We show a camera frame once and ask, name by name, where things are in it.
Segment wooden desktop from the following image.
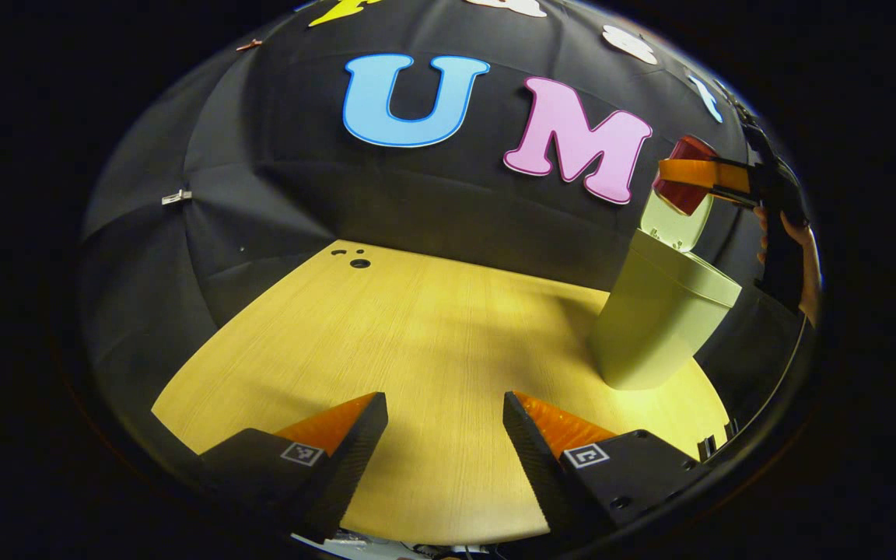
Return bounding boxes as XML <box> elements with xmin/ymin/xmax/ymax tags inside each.
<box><xmin>151</xmin><ymin>240</ymin><xmax>731</xmax><ymax>547</ymax></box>

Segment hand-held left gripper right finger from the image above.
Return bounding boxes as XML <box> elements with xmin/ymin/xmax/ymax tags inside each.
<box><xmin>502</xmin><ymin>390</ymin><xmax>712</xmax><ymax>547</ymax></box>

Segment red pop can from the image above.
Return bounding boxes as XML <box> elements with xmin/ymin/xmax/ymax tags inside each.
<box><xmin>653</xmin><ymin>135</ymin><xmax>721</xmax><ymax>216</ymax></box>

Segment pale green desktop garbage bin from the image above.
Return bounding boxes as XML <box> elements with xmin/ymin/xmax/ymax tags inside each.
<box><xmin>588</xmin><ymin>187</ymin><xmax>743</xmax><ymax>391</ymax></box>

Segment black backdrop cloth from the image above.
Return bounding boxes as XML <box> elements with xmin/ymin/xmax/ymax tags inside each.
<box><xmin>79</xmin><ymin>0</ymin><xmax>807</xmax><ymax>436</ymax></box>

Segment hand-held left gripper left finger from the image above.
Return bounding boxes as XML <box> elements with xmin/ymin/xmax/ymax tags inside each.
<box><xmin>198</xmin><ymin>391</ymin><xmax>390</xmax><ymax>542</ymax></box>

